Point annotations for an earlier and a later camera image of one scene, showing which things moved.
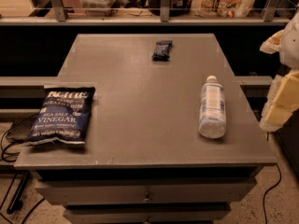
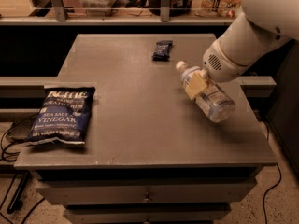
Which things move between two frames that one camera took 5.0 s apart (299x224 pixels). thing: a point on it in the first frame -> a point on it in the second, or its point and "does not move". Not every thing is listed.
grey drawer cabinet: [145, 160] does not move
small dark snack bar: [162, 50] does not move
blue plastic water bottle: [212, 110] -> [215, 104]
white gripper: [291, 46] -> [217, 66]
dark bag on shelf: [180, 0] does not move
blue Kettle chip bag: [64, 115] does not move
